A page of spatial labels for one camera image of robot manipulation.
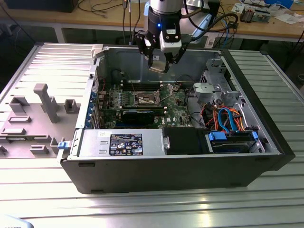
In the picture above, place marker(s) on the grey electronic module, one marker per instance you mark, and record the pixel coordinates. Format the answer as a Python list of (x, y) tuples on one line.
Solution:
[(261, 16)]

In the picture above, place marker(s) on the silver CPU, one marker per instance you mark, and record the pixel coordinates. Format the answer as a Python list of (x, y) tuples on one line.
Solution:
[(158, 65)]

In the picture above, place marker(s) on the grey power supply unit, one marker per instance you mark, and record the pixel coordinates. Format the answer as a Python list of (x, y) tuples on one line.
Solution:
[(95, 140)]

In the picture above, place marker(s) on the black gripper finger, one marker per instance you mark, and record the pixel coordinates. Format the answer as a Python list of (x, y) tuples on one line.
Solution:
[(166, 66), (142, 44)]

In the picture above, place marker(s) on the coin cell battery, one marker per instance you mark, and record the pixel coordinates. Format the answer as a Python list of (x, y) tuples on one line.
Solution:
[(176, 88)]

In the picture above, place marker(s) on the black graphics card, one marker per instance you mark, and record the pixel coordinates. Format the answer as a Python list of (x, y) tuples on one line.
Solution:
[(139, 117)]

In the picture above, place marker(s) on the white rounded device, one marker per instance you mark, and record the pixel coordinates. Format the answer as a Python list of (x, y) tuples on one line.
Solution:
[(12, 223)]

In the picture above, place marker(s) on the CPU socket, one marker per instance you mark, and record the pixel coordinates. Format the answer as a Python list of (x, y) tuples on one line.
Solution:
[(145, 99)]

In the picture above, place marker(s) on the blue box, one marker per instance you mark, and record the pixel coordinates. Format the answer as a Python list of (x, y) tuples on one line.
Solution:
[(280, 2)]

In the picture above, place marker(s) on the green motherboard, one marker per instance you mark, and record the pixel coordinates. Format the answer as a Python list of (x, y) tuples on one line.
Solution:
[(174, 112)]

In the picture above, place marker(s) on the grey parts rack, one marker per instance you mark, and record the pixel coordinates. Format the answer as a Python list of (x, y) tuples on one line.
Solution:
[(46, 102)]

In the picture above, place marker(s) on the silver metal drive cage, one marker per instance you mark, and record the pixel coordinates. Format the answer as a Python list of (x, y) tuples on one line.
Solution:
[(204, 89)]

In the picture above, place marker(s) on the black monitor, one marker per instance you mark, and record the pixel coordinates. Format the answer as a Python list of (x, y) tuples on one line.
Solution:
[(40, 6)]

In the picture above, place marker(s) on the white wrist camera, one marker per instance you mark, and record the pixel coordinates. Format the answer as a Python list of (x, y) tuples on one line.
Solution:
[(171, 44)]

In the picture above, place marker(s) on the blue plastic clip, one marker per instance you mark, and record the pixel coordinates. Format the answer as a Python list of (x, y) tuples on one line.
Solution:
[(63, 145)]

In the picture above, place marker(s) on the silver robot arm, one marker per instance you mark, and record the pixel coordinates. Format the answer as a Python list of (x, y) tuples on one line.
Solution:
[(164, 4)]

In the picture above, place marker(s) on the black upright box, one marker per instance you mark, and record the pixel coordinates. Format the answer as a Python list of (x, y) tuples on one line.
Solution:
[(215, 12)]

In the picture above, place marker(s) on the wooden desk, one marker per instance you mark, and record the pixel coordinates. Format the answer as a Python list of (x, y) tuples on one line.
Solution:
[(99, 20)]

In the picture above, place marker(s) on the CPU cooler heatsink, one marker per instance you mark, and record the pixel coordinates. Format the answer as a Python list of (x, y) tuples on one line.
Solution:
[(247, 15)]

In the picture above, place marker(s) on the white plastic case latch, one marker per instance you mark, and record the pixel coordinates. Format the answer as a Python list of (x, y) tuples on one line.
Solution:
[(97, 51)]

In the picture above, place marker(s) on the black PC case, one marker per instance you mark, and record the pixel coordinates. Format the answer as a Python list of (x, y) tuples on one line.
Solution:
[(166, 175)]

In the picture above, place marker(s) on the white papers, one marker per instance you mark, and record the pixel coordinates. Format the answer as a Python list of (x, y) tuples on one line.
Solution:
[(285, 17)]

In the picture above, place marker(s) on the hard disk in blue carrier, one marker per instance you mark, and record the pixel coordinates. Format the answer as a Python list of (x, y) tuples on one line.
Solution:
[(228, 148)]

